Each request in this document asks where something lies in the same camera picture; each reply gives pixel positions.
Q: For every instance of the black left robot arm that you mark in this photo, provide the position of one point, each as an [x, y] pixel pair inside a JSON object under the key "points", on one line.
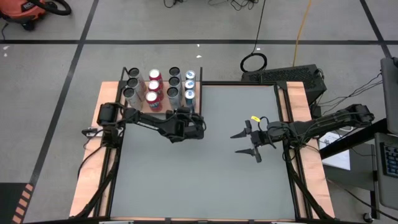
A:
{"points": [[149, 123]]}

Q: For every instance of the orange shop vacuum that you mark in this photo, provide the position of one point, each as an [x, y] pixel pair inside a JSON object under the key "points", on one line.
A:
{"points": [[21, 9]]}

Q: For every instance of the white paper sheet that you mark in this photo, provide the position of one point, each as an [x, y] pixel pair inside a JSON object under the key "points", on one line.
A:
{"points": [[339, 160]]}

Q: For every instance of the wooden shelf board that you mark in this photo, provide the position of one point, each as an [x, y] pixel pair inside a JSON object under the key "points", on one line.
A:
{"points": [[166, 105]]}

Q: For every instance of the black orange hazard strip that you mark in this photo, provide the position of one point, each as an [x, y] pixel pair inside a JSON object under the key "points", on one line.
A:
{"points": [[23, 202]]}

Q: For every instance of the slim silver blue can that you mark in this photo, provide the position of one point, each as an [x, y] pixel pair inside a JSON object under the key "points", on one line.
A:
{"points": [[190, 74], [189, 94], [190, 84]]}

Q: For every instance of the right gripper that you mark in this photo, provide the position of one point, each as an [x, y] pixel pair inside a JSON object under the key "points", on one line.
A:
{"points": [[267, 133]]}

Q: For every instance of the black metal stand bar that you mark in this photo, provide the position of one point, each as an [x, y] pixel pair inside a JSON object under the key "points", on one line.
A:
{"points": [[370, 133]]}

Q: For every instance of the black aluminium table frame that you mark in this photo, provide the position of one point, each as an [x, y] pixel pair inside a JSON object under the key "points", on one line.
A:
{"points": [[237, 83]]}

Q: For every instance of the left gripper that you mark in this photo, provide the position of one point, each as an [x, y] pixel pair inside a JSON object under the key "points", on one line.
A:
{"points": [[192, 126]]}

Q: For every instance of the grey table mat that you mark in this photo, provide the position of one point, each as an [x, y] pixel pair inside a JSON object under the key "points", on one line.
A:
{"points": [[199, 186]]}

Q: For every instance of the grey monitor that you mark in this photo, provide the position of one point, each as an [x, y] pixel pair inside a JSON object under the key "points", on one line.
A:
{"points": [[391, 93]]}

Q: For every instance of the red Fanta strawberry can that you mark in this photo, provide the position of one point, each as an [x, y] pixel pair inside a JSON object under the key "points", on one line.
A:
{"points": [[154, 75], [151, 96], [154, 85]]}

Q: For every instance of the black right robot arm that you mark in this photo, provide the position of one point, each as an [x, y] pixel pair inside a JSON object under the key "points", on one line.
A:
{"points": [[326, 123]]}

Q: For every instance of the black metal shelf frame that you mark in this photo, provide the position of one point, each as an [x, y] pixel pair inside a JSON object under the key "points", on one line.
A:
{"points": [[201, 93]]}

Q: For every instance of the yellow gripper tag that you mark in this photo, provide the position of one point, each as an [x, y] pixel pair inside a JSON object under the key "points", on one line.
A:
{"points": [[255, 118]]}

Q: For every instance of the grey device with keypad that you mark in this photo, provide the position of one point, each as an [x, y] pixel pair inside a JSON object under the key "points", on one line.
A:
{"points": [[390, 160]]}

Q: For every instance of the slim silver can black lid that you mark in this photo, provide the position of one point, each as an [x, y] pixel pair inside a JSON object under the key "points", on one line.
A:
{"points": [[134, 72], [173, 92], [128, 92], [132, 82], [175, 71], [174, 81]]}

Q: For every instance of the black caster wheel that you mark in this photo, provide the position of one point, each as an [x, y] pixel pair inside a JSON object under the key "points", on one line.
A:
{"points": [[367, 216]]}

